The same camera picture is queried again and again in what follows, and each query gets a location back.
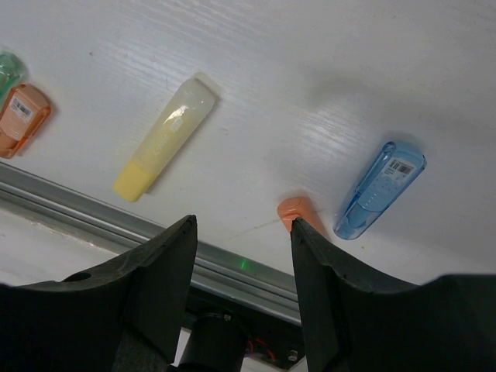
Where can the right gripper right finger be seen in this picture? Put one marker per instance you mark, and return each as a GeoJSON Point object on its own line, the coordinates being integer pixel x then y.
{"type": "Point", "coordinates": [356, 318]}

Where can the green pastel short highlighter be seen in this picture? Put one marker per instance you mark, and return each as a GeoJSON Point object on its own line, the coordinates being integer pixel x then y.
{"type": "Point", "coordinates": [12, 73]}

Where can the aluminium table frame rails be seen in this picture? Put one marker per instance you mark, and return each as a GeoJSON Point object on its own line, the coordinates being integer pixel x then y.
{"type": "Point", "coordinates": [216, 271]}

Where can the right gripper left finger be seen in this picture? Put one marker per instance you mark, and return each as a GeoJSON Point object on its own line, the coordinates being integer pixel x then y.
{"type": "Point", "coordinates": [122, 315]}

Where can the orange pastel short highlighter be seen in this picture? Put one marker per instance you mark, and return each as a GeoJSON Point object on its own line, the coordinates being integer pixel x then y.
{"type": "Point", "coordinates": [25, 110]}

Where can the orange pastel long highlighter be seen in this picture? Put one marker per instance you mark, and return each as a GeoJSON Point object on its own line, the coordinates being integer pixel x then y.
{"type": "Point", "coordinates": [299, 207]}

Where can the yellow pastel highlighter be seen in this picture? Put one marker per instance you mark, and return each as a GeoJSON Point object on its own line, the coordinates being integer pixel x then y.
{"type": "Point", "coordinates": [182, 115]}

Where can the blue pastel highlighter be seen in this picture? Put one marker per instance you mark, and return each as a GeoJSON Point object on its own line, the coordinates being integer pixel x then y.
{"type": "Point", "coordinates": [394, 168]}

